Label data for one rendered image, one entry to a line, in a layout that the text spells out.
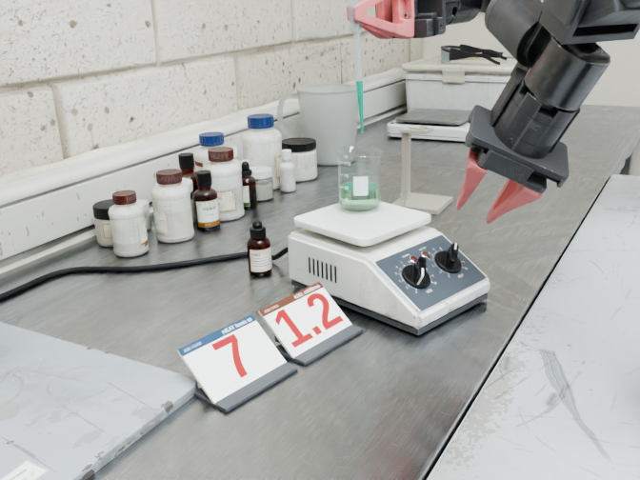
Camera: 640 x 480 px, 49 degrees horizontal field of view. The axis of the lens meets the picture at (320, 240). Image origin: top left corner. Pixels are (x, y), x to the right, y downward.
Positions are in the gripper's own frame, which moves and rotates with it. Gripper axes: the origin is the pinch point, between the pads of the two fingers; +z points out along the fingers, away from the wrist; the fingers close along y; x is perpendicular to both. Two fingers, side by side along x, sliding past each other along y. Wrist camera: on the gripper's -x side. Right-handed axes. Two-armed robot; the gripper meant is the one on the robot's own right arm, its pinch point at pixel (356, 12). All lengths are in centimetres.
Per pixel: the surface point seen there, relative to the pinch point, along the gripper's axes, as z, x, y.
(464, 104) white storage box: -91, 29, -53
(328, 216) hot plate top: 5.7, 22.1, -1.1
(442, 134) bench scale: -68, 31, -42
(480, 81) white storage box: -92, 23, -48
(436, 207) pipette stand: -25.6, 31.1, -10.2
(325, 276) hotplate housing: 9.6, 27.5, 2.0
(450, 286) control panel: 2.7, 28.0, 14.1
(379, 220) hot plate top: 2.8, 22.4, 4.3
